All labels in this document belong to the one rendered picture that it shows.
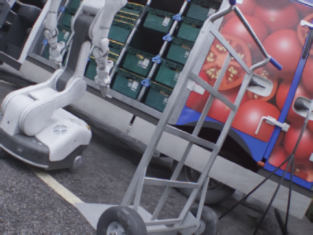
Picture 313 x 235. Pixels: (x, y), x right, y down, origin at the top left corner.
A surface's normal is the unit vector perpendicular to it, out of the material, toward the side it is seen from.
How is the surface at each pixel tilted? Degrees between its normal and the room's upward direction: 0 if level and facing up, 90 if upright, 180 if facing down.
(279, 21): 90
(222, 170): 90
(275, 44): 90
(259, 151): 90
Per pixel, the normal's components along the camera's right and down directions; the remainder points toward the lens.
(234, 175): -0.32, -0.15
